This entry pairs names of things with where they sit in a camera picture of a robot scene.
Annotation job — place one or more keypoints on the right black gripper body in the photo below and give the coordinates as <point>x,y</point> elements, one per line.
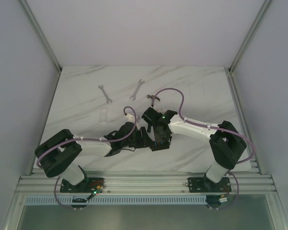
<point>158,136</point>

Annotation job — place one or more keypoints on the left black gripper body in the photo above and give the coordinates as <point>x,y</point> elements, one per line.
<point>142,138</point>

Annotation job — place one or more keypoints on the black fuse box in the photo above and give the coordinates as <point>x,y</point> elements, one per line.
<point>157,146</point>

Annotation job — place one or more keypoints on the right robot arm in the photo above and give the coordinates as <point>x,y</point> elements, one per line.
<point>226,145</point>

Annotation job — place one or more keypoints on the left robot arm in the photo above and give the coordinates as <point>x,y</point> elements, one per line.
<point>62,155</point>

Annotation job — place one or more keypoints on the clear fuse box lid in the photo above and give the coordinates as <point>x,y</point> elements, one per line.
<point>103,115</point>

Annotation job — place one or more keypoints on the left silver wrench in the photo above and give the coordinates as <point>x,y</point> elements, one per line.
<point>108,99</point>

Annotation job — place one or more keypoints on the silver wrench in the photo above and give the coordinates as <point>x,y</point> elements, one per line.
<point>140,83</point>
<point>108,99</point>

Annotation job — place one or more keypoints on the right silver wrench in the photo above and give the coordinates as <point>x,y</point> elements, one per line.
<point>140,83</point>

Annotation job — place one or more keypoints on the black handled claw hammer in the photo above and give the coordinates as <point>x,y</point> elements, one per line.
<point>153,98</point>

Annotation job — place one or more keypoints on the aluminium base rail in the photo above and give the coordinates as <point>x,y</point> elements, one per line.
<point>145,183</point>

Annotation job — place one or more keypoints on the right aluminium frame post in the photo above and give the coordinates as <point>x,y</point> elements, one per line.
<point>250,34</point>

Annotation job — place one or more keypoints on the aluminium frame post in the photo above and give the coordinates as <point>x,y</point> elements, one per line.
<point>250,34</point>
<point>42,38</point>

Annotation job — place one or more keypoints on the grey slotted cable duct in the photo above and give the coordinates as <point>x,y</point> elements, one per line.
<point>43,200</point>

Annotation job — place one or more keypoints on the left aluminium frame post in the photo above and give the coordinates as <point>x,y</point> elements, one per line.
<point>42,38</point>

